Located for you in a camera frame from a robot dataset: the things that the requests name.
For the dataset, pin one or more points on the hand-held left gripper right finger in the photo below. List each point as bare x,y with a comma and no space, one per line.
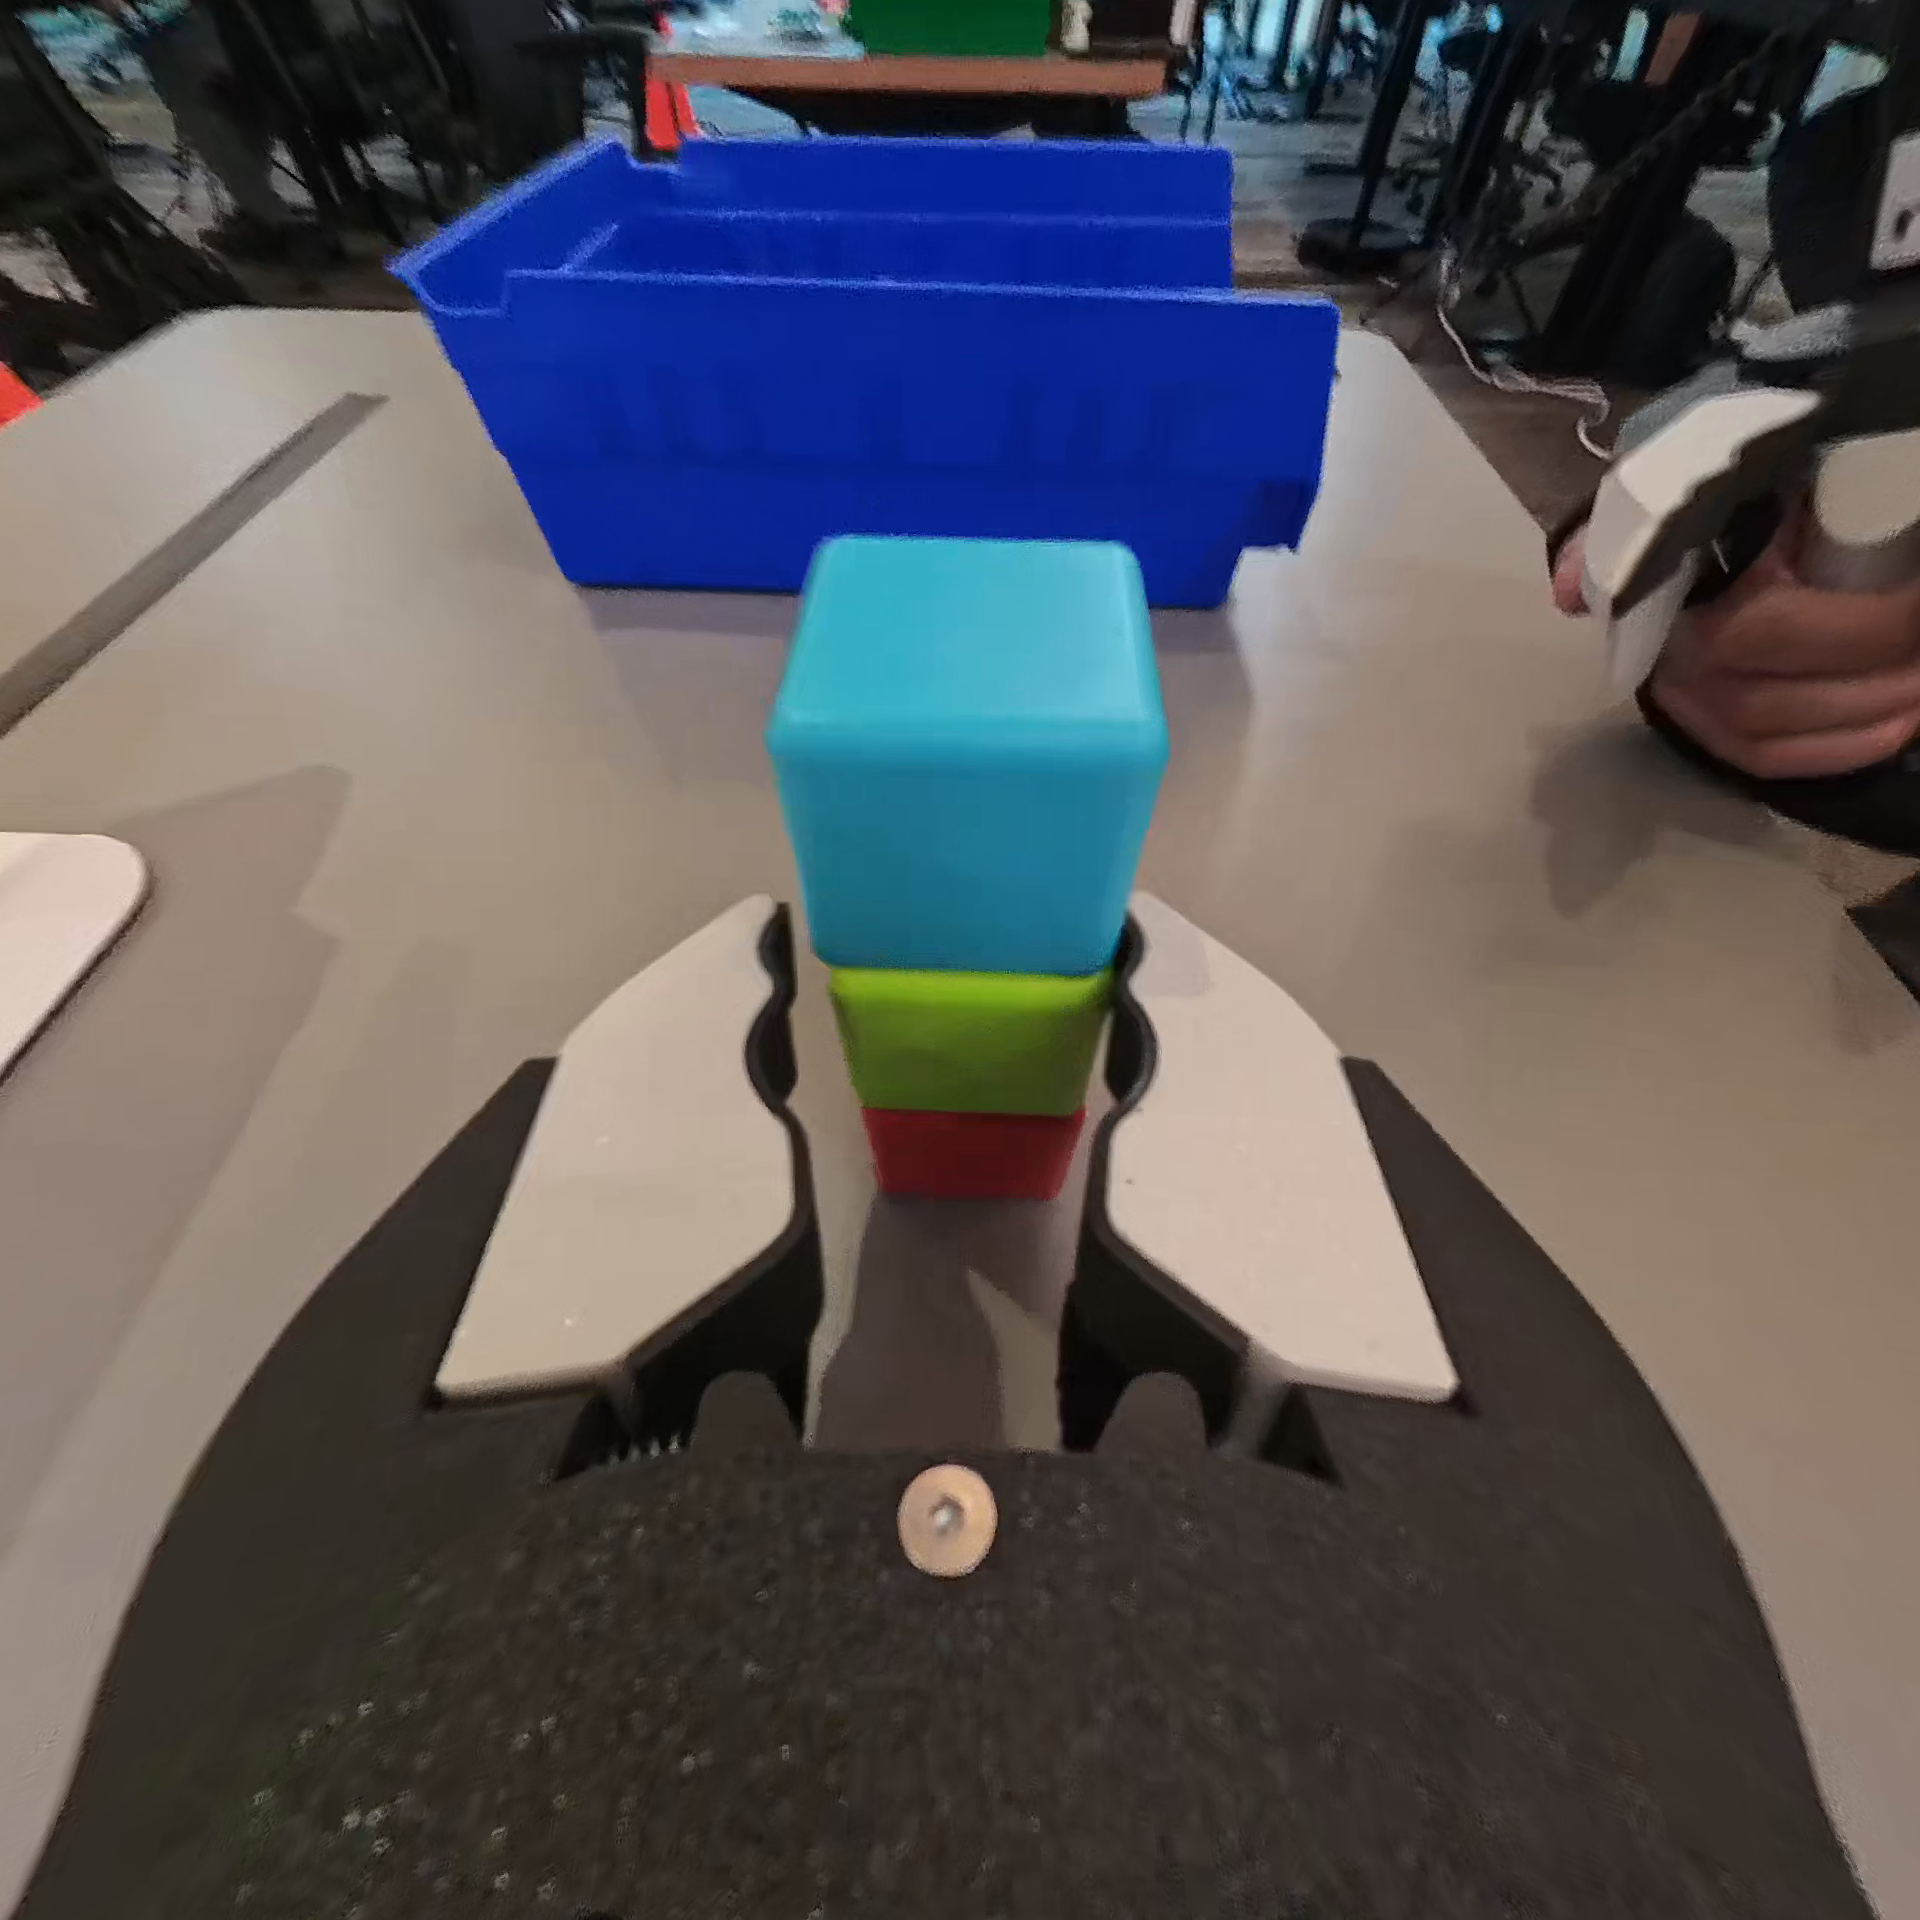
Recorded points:
1276,1200

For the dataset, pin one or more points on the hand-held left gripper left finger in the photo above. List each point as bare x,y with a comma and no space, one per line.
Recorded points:
645,1200

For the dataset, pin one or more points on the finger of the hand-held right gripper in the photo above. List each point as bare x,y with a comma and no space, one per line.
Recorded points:
1681,494
1792,331

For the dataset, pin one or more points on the red cube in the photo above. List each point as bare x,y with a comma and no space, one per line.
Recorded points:
974,1153

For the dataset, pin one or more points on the green cube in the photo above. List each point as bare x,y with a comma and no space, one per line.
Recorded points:
974,1037

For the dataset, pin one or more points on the light blue cube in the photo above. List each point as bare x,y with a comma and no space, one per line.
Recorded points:
968,750

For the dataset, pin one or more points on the blue plastic bin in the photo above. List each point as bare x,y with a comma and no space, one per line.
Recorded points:
901,405

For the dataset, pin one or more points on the grey desk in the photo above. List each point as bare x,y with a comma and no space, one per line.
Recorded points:
376,902

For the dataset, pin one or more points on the person's right hand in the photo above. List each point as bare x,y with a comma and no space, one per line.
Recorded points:
1786,674

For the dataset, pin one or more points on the wooden board document stand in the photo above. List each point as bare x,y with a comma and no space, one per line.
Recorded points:
61,930

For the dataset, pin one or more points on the green plastic crate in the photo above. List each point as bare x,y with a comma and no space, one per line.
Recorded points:
944,29

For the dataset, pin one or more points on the wooden work table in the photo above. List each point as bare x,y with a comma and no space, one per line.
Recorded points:
901,72

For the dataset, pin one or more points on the orange traffic cone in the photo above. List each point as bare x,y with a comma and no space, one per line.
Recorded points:
15,393

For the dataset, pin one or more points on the small red object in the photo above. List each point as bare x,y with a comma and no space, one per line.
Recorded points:
669,113

